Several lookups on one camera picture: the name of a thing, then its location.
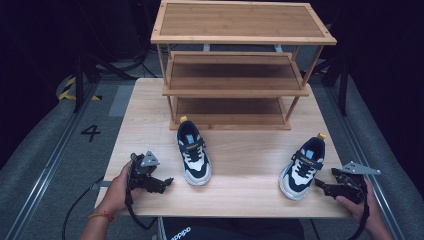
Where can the navy white child sneaker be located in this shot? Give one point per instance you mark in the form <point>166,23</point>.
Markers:
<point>300,178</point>
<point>197,166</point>

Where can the metal floor rail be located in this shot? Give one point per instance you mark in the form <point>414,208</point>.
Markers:
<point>50,163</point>
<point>363,153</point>

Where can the person's left hand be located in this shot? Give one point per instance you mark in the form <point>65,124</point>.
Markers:
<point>116,196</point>

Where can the metal table leg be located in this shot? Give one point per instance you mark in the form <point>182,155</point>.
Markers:
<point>161,230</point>

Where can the wooden three-tier shoe rack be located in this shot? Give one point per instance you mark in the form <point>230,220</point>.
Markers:
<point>240,20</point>

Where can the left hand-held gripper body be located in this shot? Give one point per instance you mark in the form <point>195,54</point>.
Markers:
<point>141,175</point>

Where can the person's dark printed clothing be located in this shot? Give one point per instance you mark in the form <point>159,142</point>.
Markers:
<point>233,230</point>

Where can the person's right hand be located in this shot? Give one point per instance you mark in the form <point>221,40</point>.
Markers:
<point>368,213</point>

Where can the dark metal stand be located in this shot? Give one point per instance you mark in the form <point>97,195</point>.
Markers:
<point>342,86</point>
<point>79,83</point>

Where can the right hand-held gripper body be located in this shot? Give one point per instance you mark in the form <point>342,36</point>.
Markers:
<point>351,186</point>

